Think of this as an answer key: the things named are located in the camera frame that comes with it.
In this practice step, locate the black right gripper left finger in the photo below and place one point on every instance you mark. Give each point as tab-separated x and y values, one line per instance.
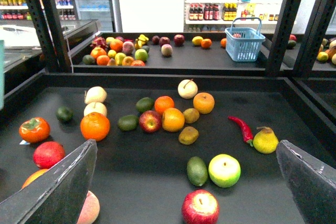
58	195

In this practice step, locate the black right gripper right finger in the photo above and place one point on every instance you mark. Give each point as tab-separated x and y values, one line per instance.
311	182

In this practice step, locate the large light blue basket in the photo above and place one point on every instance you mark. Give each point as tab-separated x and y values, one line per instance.
2	78

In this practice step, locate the black fruit tray shelf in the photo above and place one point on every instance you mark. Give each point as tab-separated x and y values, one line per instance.
140	177

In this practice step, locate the back fruit tray shelf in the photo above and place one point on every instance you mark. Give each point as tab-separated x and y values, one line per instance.
187	59

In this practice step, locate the orange fruit at left edge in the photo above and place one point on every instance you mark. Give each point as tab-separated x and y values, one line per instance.
33	176

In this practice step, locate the pale peach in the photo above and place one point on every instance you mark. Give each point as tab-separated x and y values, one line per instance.
90	209

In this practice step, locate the red pomegranate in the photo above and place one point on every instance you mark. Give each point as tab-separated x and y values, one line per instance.
48	154

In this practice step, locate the yellow pear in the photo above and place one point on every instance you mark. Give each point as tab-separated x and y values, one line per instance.
265	141

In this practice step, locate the orange persimmon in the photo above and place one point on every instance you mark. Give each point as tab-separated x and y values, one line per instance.
35	130

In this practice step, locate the large orange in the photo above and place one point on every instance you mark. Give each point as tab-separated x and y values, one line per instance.
95	126

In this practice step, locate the dark green lime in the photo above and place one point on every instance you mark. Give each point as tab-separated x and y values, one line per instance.
64	114

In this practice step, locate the red chili pepper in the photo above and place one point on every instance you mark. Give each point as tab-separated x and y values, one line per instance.
245	130

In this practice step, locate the green apple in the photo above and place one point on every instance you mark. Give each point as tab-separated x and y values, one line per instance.
224	170

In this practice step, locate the white pear lower left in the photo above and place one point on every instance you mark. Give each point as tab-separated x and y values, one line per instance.
95	107

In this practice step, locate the green avocado middle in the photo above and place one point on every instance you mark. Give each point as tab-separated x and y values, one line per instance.
128	122

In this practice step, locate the green avocado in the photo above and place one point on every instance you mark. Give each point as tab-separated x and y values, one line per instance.
128	122
197	171
144	104

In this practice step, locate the white pear upper left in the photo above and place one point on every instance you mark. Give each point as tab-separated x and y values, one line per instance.
95	94

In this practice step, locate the red apple front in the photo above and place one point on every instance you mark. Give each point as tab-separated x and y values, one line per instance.
200	206

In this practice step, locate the green avocado near front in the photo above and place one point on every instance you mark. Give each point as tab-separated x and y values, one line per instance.
197	171

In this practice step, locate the red yellow apple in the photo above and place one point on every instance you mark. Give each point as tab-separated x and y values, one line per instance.
150	121

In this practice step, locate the green avocado upper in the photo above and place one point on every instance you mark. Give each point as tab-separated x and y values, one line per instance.
144	104

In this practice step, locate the kiwi lower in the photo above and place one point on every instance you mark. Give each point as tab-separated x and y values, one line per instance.
188	135

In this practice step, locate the kiwi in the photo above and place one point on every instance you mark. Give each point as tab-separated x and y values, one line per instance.
188	135
191	115

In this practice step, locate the orange yellow mango fruit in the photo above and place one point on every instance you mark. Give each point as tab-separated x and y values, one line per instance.
172	120

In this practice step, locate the golden apple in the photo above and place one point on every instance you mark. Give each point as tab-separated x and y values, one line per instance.
204	102

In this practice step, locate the small mandarin orange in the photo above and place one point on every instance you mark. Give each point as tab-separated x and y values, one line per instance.
162	103

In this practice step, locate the kiwi upper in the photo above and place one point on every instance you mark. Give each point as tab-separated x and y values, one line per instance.
191	115

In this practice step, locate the pile of fruits back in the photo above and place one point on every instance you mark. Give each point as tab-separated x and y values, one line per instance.
118	51

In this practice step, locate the white pear with stem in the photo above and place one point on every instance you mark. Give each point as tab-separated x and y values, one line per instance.
187	89

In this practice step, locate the small blue basket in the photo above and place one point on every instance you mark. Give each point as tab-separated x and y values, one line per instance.
243	44

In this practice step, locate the black shelf post right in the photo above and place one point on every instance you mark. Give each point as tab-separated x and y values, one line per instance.
309	19

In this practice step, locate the black shelf post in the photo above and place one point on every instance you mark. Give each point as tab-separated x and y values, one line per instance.
48	29
309	19

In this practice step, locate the black shelf post left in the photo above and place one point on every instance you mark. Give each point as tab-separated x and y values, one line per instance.
48	29

